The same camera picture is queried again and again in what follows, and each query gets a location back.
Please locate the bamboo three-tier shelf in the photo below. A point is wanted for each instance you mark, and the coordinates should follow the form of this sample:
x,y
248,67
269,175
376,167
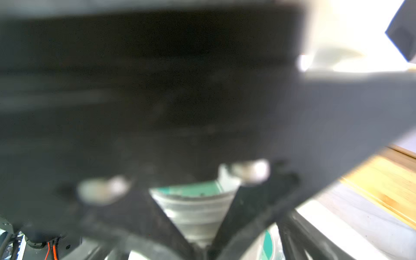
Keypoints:
x,y
388,179

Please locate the green-lid sunflower seed jar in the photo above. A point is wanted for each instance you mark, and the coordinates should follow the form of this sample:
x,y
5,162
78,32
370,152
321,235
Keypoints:
x,y
198,210

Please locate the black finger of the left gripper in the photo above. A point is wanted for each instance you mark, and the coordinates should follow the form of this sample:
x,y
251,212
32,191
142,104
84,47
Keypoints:
x,y
255,208
136,222

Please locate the seed jar with floral lid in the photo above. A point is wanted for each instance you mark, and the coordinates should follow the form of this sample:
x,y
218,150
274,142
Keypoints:
x,y
266,247

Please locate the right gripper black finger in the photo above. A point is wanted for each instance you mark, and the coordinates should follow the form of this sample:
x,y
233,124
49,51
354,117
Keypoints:
x,y
303,241

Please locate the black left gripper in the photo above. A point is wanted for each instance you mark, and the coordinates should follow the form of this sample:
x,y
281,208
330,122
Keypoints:
x,y
94,105

